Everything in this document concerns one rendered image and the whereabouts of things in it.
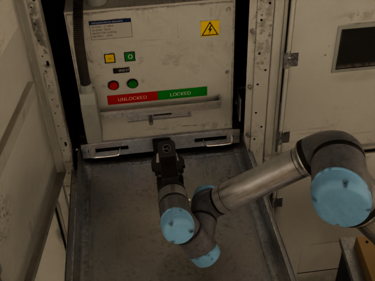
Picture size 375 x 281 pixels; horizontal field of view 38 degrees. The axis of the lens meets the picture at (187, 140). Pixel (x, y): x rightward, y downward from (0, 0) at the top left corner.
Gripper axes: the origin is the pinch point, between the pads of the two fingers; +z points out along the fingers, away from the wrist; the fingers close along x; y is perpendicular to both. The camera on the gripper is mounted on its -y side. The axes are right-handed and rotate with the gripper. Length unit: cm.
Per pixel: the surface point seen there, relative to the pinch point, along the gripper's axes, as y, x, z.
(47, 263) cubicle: 62, -47, 30
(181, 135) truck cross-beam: 10.7, 6.7, 26.8
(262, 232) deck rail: 24.5, 25.7, -11.7
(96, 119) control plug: -4.6, -19.2, 14.1
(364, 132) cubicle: 14, 69, 22
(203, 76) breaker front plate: -11.0, 15.0, 24.3
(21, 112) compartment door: -16.1, -36.9, -1.3
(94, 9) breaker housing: -36.1, -15.9, 20.3
